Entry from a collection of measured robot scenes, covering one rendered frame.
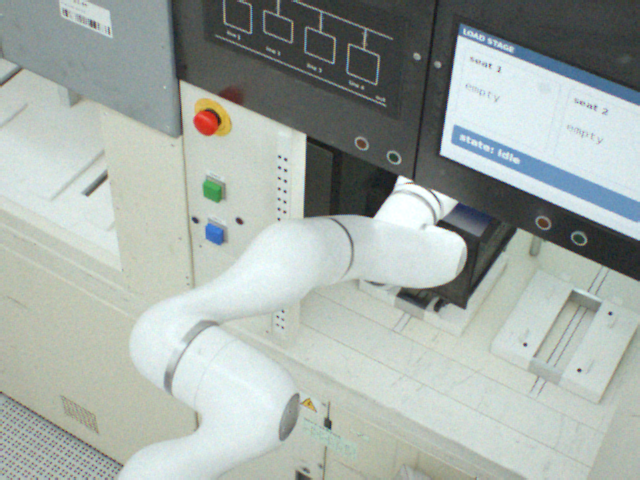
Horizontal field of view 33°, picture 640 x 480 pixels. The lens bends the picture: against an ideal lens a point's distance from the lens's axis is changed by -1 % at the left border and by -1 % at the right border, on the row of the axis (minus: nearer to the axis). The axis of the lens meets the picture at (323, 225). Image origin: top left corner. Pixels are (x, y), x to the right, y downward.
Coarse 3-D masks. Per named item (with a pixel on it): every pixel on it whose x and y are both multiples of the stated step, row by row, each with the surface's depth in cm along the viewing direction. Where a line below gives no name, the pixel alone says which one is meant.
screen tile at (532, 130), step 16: (464, 64) 133; (480, 64) 131; (496, 64) 130; (480, 80) 133; (496, 80) 131; (512, 80) 130; (528, 80) 129; (544, 80) 128; (464, 96) 136; (528, 96) 130; (464, 112) 137; (480, 112) 136; (496, 112) 135; (512, 112) 133; (528, 112) 132; (544, 112) 131; (496, 128) 136; (512, 128) 135; (528, 128) 133; (544, 128) 132; (528, 144) 135; (544, 144) 134
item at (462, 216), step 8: (456, 208) 192; (464, 208) 191; (472, 208) 190; (448, 216) 194; (456, 216) 193; (464, 216) 192; (472, 216) 191; (480, 216) 190; (488, 216) 189; (456, 224) 194; (464, 224) 193; (472, 224) 192; (480, 224) 191; (488, 224) 190; (472, 232) 193; (480, 232) 192
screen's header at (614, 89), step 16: (464, 32) 129; (480, 32) 128; (496, 48) 128; (512, 48) 127; (544, 64) 126; (560, 64) 125; (576, 80) 125; (592, 80) 124; (608, 80) 123; (624, 96) 123
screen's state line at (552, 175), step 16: (464, 128) 139; (464, 144) 141; (480, 144) 139; (496, 144) 138; (496, 160) 140; (512, 160) 138; (528, 160) 137; (528, 176) 138; (544, 176) 137; (560, 176) 136; (576, 176) 134; (576, 192) 136; (592, 192) 134; (608, 192) 133; (608, 208) 135; (624, 208) 133
